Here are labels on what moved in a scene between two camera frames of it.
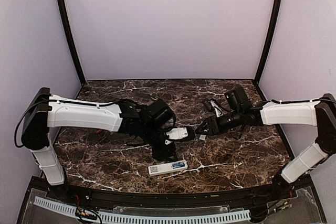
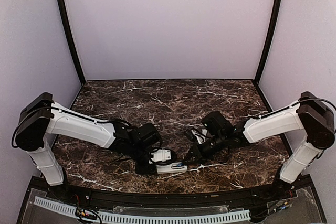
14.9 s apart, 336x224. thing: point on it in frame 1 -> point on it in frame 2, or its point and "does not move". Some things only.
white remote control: (160, 169) does not move
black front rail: (227, 198) does not move
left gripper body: (158, 153) -> (140, 170)
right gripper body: (221, 127) -> (206, 152)
